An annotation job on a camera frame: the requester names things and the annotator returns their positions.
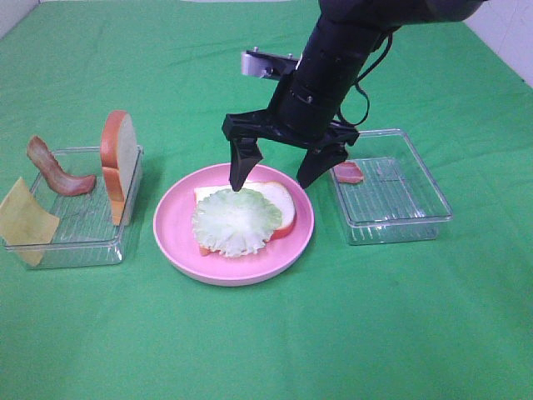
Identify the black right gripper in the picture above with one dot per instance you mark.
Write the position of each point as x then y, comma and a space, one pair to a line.
298, 116

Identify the toast bread slice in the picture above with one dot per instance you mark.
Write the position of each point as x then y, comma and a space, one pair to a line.
273, 191
118, 153

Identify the bacon strip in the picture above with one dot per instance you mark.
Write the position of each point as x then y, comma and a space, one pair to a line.
348, 172
57, 179

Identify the green lettuce leaf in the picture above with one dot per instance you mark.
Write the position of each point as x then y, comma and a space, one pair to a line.
235, 224

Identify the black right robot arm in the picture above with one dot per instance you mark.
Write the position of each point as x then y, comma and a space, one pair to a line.
347, 32

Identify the pink round plate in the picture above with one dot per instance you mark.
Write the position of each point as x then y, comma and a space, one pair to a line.
172, 229

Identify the clear right plastic container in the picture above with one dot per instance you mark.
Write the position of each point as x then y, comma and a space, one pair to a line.
396, 199

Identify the clear plastic container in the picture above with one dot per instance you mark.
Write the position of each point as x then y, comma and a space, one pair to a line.
85, 235
396, 199

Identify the green tablecloth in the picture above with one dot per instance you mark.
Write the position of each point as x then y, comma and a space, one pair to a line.
443, 319

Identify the clear left plastic container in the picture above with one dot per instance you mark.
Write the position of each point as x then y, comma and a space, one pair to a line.
85, 235

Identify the yellow cheese slice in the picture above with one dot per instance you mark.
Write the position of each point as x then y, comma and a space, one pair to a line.
23, 220

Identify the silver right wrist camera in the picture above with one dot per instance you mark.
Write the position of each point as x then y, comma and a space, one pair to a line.
255, 63

